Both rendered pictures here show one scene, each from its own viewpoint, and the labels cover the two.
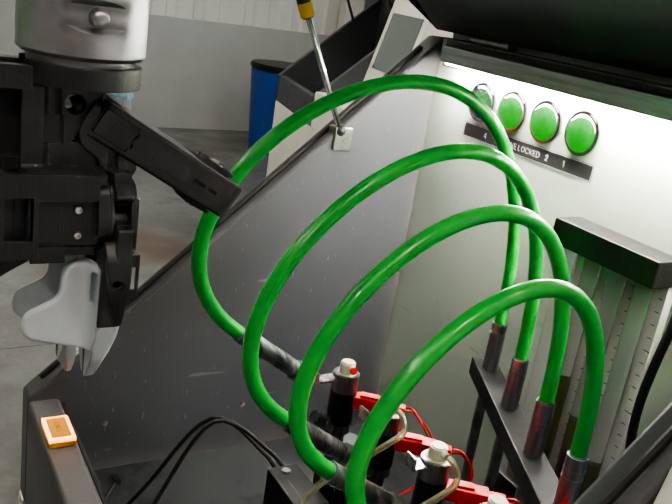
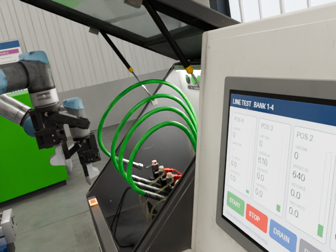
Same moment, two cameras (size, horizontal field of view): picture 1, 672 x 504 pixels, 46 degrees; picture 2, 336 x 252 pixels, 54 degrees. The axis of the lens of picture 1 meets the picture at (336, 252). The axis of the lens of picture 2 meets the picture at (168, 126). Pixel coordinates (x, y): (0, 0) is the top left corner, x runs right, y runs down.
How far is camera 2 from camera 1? 0.54 m
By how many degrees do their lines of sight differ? 14
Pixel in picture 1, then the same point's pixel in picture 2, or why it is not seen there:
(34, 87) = (37, 113)
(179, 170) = (73, 121)
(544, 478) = not seen: hidden behind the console
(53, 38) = (37, 103)
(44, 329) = (55, 162)
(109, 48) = (47, 101)
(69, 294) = (57, 154)
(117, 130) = (56, 117)
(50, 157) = (45, 126)
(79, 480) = (98, 212)
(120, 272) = (64, 146)
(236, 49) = not seen: hidden behind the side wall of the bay
